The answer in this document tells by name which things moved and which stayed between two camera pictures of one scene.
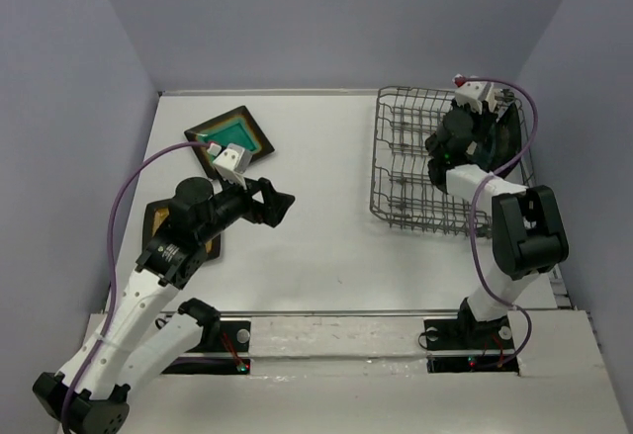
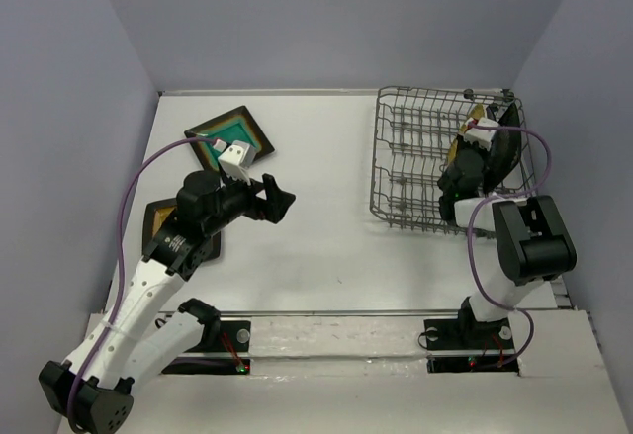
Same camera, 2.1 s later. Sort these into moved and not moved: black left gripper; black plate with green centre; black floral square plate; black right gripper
Moved: black right gripper
Not moved: black plate with green centre; black left gripper; black floral square plate
